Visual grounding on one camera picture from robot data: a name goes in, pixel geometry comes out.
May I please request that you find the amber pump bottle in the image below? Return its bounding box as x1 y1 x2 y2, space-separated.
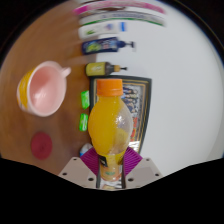
85 61 128 78

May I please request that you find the white shampoo bottle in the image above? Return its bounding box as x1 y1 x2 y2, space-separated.
78 21 128 40

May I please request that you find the framed group photo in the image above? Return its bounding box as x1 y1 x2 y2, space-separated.
89 75 153 155

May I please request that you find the orange juice bottle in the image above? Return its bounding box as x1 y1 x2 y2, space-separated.
87 78 134 183

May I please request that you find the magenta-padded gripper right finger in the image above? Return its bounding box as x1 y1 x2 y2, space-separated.
123 146 164 189

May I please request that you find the white and green long box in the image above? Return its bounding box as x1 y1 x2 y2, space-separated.
78 11 167 28

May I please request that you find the pink mug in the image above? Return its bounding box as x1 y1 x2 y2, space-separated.
16 60 72 118

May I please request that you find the red round coaster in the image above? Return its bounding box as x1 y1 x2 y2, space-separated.
30 131 53 161

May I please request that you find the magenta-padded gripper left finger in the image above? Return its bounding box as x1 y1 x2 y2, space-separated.
58 147 102 189

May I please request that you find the pink long box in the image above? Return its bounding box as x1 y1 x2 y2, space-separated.
72 0 167 16

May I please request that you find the dark blue pump bottle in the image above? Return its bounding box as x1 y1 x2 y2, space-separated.
81 36 136 56

